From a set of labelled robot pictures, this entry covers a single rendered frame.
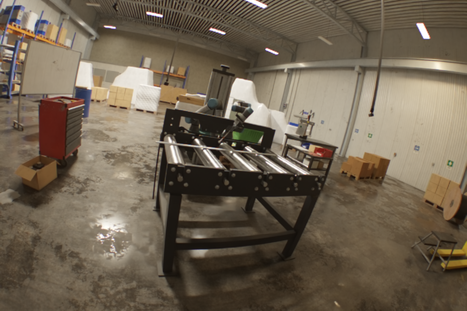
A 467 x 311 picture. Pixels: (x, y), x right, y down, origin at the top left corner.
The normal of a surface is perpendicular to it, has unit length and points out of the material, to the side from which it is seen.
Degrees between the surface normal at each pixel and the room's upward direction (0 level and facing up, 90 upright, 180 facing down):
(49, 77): 90
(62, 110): 90
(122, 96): 90
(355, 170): 90
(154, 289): 0
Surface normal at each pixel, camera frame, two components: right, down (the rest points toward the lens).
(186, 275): 0.23, -0.96
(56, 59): 0.97, 0.24
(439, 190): -0.92, -0.17
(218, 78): 0.24, 0.22
